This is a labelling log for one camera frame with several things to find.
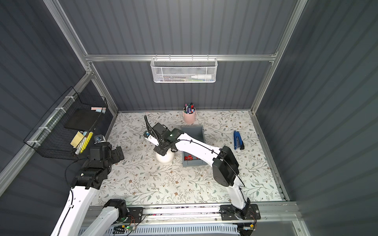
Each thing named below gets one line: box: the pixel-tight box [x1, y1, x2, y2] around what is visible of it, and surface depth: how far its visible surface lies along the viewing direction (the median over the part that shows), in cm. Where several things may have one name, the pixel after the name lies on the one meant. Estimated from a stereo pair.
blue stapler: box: [233, 130, 245, 150], surface depth 104 cm
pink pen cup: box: [182, 102, 197, 124], surface depth 107 cm
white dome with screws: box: [155, 148, 176, 164], surface depth 89 cm
